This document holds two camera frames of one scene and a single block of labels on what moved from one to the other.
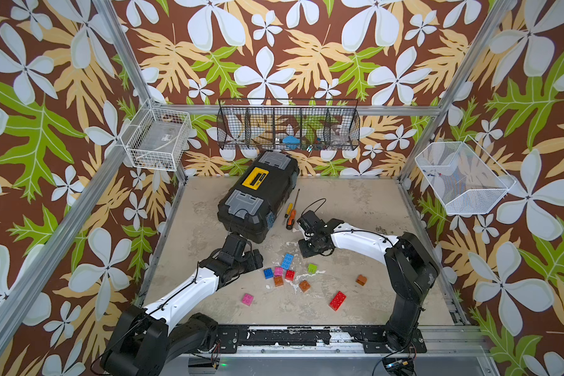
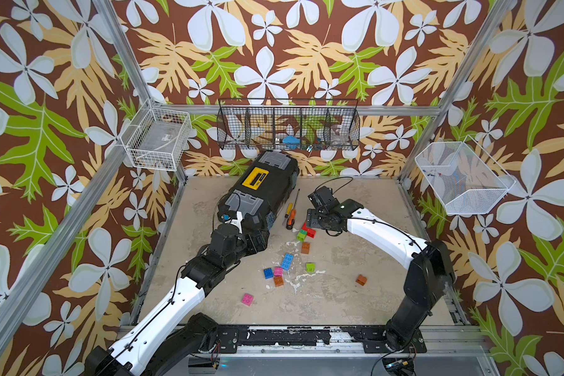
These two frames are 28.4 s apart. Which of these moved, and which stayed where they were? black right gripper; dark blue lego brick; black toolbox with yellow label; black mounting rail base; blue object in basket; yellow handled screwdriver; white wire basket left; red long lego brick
Moved: red long lego brick; black right gripper
Stayed: blue object in basket; dark blue lego brick; yellow handled screwdriver; white wire basket left; black toolbox with yellow label; black mounting rail base
